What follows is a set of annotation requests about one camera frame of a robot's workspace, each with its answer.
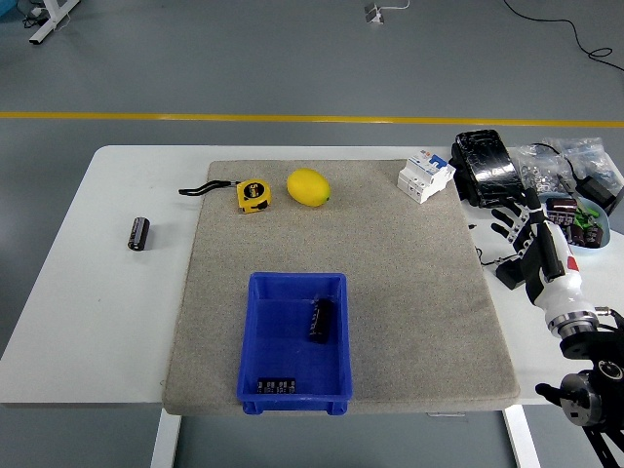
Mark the white desk frame leg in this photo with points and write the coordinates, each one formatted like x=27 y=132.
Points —
x=49 y=22

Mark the green plastic parts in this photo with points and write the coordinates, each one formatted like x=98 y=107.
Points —
x=585 y=218

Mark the blue plastic box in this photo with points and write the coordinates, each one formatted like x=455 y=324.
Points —
x=283 y=351

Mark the yellow tape measure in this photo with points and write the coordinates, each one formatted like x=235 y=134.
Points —
x=253 y=196

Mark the plastic bag of metal nuts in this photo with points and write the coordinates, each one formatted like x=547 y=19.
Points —
x=538 y=170

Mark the dark brown cylindrical battery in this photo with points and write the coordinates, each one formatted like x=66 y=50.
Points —
x=592 y=236
x=322 y=319
x=276 y=386
x=561 y=205

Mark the black cylindrical battery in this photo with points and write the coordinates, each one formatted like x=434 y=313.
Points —
x=138 y=234

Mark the small black power adapter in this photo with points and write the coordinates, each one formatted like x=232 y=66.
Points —
x=509 y=275

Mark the silver floor socket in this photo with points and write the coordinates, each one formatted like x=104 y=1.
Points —
x=374 y=13

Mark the black wrapped device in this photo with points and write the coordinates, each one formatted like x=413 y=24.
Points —
x=487 y=168

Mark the white table leg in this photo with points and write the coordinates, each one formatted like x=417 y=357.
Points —
x=524 y=439
x=165 y=439

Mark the white circuit breaker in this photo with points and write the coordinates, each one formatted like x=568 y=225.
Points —
x=423 y=176

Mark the light blue bowl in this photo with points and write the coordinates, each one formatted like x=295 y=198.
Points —
x=606 y=219

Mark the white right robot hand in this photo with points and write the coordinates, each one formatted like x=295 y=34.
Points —
x=560 y=287

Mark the large black power adapter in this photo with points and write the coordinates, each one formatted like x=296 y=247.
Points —
x=598 y=191

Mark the yellow lemon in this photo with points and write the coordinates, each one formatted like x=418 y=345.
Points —
x=308 y=187

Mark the grey-brown mat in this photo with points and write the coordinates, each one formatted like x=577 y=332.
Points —
x=370 y=244

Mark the plastic bag of blue parts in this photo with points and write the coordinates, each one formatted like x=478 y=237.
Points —
x=585 y=153

